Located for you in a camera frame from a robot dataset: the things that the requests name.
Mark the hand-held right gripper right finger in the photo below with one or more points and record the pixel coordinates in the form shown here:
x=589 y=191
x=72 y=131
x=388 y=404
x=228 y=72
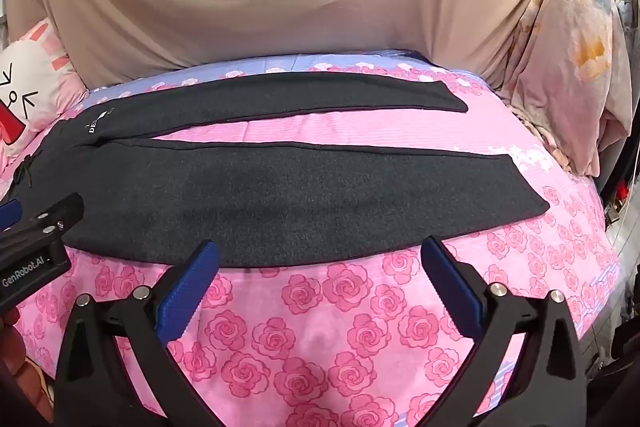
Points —
x=454 y=288

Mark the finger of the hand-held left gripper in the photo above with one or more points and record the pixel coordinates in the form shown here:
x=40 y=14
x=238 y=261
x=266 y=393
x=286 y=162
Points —
x=55 y=214
x=10 y=213

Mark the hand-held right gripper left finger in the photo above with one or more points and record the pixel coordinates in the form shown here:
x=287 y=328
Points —
x=186 y=292

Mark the dark grey pants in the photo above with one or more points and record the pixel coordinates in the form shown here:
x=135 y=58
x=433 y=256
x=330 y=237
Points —
x=300 y=202

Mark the pink rose print bedsheet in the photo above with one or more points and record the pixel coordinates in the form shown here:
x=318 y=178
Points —
x=325 y=307

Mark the white pink cartoon pillow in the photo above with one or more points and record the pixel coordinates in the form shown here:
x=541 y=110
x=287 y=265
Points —
x=30 y=72

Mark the cream patterned pillow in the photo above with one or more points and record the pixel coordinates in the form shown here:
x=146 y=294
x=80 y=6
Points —
x=565 y=57

